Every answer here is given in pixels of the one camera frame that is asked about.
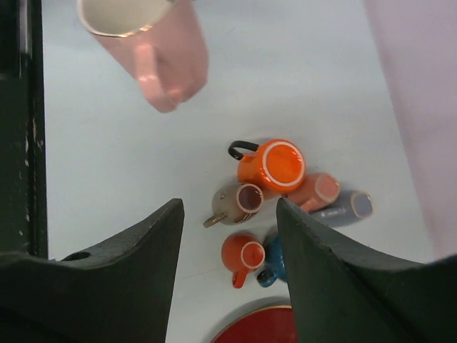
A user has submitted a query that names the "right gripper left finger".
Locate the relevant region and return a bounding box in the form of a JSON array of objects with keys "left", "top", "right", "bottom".
[{"left": 1, "top": 199, "right": 184, "bottom": 342}]

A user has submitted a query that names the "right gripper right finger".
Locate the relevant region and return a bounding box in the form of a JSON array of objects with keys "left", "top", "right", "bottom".
[{"left": 276, "top": 199, "right": 456, "bottom": 342}]

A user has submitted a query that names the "large orange mug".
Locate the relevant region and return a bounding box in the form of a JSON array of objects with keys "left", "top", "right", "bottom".
[{"left": 228, "top": 139, "right": 307, "bottom": 199}]

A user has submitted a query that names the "pink mug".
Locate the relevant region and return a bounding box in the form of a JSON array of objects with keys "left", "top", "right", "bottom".
[{"left": 76, "top": 1, "right": 209, "bottom": 113}]

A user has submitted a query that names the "blue mug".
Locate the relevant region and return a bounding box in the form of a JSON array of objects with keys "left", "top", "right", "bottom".
[{"left": 256, "top": 234, "right": 287, "bottom": 288}]

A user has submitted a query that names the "grey purple mug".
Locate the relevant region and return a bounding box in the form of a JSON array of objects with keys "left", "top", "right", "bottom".
[{"left": 310, "top": 190, "right": 373, "bottom": 228}]

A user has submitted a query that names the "small orange mug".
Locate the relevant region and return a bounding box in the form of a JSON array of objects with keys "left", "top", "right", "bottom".
[{"left": 221, "top": 233, "right": 266, "bottom": 289}]

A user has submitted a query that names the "salmon mug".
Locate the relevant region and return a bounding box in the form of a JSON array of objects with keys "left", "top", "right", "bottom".
[{"left": 283, "top": 173, "right": 341, "bottom": 212}]

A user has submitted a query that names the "brown grey mug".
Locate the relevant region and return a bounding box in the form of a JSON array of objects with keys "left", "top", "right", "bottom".
[{"left": 203, "top": 183, "right": 264, "bottom": 228}]

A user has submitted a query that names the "red round tray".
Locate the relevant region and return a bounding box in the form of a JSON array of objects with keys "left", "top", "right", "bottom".
[{"left": 211, "top": 305, "right": 298, "bottom": 343}]

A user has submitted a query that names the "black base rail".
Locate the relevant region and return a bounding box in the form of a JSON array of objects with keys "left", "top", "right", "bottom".
[{"left": 1, "top": 1, "right": 49, "bottom": 258}]

